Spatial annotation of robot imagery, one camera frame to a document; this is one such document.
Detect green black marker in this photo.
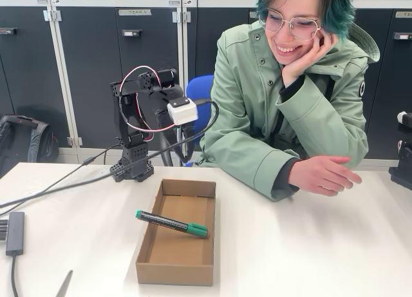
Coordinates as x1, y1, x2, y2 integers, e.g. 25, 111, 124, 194
134, 209, 209, 239

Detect person's right forearm green sleeve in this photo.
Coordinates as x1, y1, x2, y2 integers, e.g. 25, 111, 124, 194
205, 132, 302, 203

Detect person's left forearm green sleeve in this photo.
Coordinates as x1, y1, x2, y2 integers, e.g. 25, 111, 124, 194
278, 74, 370, 164

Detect teal-haired person in green jacket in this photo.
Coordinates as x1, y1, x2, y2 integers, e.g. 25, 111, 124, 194
194, 0, 380, 203

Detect person's left hand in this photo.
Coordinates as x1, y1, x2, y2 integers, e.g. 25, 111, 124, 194
281, 32, 339, 87

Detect person's right hand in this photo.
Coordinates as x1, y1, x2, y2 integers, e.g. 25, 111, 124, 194
288, 155, 363, 196

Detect blue office chair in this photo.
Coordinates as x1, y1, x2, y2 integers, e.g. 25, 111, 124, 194
160, 74, 215, 168

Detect dark grey cabinet door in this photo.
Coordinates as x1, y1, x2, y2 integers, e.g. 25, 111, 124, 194
0, 6, 70, 148
56, 6, 185, 151
186, 6, 261, 82
363, 8, 412, 159

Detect open cardboard box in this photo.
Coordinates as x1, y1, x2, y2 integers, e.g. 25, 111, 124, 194
135, 178, 217, 287

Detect dark grey backpack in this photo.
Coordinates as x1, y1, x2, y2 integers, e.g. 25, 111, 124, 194
0, 114, 60, 178

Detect round metal-rimmed glasses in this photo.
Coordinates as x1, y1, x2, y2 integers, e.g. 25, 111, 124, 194
259, 8, 323, 42

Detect grey USB hub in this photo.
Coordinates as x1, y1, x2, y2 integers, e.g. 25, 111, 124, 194
5, 212, 25, 256

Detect grey pointed metal strip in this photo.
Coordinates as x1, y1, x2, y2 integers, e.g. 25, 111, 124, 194
56, 270, 74, 297

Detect white gripper camera box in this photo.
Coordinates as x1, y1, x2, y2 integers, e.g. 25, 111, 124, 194
166, 97, 199, 126

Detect thick black camera cable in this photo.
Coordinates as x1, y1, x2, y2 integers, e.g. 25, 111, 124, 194
0, 99, 220, 209

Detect thin black cable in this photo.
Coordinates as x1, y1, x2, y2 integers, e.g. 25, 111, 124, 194
0, 144, 122, 207

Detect black hub cable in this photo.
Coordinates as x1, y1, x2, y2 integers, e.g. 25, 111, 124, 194
10, 254, 19, 297

